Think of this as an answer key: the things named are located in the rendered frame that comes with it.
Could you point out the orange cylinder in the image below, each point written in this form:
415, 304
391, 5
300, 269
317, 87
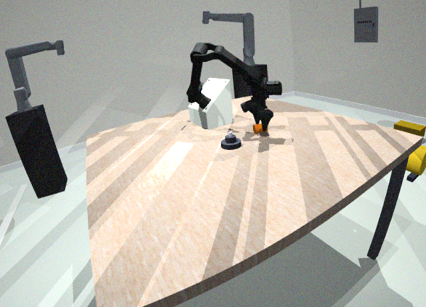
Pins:
258, 128

